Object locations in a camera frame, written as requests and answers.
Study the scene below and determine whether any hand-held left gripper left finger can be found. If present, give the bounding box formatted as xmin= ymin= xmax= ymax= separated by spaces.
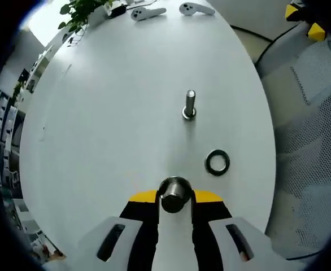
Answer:
xmin=41 ymin=189 xmax=159 ymax=271

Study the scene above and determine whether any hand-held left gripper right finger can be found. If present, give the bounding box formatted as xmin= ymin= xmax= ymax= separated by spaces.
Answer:
xmin=191 ymin=189 xmax=309 ymax=271

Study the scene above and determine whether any thick threaded metal stud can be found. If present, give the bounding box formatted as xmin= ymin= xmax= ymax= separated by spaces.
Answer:
xmin=158 ymin=176 xmax=195 ymax=215

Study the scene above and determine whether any thin threaded metal stud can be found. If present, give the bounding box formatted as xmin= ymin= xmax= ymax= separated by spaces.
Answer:
xmin=181 ymin=89 xmax=198 ymax=122

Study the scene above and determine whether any white handheld controller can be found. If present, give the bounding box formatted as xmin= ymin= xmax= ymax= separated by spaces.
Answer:
xmin=178 ymin=2 xmax=216 ymax=18
xmin=130 ymin=6 xmax=167 ymax=22

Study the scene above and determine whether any grey mesh office chair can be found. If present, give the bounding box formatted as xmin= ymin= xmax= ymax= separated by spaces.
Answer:
xmin=254 ymin=21 xmax=331 ymax=262

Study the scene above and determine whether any small black box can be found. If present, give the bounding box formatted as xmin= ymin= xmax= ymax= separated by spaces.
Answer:
xmin=107 ymin=3 xmax=127 ymax=18

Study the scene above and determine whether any white plant pot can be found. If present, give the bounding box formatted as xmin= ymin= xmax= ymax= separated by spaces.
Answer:
xmin=87 ymin=5 xmax=110 ymax=25

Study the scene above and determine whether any green potted plant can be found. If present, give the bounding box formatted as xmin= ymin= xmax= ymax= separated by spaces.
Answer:
xmin=58 ymin=0 xmax=118 ymax=35

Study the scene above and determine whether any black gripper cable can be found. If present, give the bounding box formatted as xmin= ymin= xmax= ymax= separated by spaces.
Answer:
xmin=229 ymin=23 xmax=299 ymax=64

